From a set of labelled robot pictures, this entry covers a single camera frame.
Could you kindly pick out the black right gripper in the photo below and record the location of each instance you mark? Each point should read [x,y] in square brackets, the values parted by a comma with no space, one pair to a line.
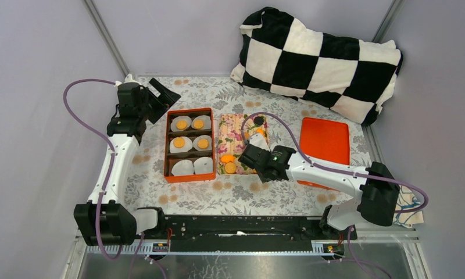
[262,179]

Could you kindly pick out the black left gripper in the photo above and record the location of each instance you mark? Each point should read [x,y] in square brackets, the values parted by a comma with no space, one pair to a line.
[167,99]

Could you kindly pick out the round tan biscuit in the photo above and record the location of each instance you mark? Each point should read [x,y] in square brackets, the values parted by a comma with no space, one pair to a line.
[179,142]
[181,125]
[198,124]
[203,143]
[230,168]

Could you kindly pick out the floral cookie tray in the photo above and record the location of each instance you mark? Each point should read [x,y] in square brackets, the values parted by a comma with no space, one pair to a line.
[231,139]

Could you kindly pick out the orange compartment cookie box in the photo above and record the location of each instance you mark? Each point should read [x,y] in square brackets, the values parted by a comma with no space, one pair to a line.
[171,158]

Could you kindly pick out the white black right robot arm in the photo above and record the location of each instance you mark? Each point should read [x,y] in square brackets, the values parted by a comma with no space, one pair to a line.
[372,190]

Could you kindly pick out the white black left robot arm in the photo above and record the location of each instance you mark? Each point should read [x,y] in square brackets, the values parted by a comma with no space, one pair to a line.
[104,218]

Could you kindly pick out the white paper cupcake liner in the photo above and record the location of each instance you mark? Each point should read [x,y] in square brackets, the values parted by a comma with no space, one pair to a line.
[199,137]
[203,165]
[183,168]
[187,147]
[173,122]
[206,119]

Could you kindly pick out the black sandwich cookie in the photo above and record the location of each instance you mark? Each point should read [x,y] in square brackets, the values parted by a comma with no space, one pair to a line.
[258,120]

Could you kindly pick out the orange box lid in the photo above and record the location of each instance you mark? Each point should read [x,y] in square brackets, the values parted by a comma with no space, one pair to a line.
[326,140]

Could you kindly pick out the floral table mat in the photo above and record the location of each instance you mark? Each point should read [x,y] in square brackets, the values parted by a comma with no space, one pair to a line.
[228,195]

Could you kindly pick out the black white checkered pillow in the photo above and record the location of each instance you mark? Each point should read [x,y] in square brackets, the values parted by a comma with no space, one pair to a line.
[346,75]

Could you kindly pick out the blue cream patterned cloth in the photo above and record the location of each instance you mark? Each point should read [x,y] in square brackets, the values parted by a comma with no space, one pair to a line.
[406,201]

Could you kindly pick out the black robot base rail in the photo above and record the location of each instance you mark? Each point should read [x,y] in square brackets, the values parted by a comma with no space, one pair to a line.
[186,233]

